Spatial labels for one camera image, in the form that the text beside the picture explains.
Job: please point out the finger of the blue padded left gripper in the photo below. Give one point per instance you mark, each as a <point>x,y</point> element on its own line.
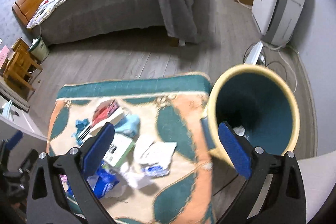
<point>47,201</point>

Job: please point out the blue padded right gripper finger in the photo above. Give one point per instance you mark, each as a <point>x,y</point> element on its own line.
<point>285,201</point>

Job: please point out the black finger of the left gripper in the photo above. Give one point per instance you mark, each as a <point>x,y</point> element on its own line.
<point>16,169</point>

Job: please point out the blue plastic wrapper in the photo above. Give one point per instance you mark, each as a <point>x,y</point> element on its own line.
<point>102,182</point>

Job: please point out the red white snack bag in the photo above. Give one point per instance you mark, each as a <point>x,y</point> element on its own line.
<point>107,111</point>

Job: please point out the white tissue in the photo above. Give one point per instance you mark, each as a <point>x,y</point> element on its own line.
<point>138,167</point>

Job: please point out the yellow teal trash bin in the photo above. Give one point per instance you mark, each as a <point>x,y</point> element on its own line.
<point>260,101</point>

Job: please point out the teal crumpled wrapper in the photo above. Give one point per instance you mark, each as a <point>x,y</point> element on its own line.
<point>80,125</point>

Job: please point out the white green medicine box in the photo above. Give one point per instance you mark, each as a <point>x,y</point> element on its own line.
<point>119,148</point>

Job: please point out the light blue face mask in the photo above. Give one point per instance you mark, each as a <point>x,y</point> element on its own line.
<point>128,126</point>

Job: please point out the teal orange patterned cushion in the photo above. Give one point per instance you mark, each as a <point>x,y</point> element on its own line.
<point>169,109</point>

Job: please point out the wooden chair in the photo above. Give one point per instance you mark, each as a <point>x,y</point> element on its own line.
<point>21,70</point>

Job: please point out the small white green bin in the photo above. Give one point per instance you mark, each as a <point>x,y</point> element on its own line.
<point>38,49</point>

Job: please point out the white power strip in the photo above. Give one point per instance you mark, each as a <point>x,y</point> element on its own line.
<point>254,54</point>

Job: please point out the wooden bed with gray cover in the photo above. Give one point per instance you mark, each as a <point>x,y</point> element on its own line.
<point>76,20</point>

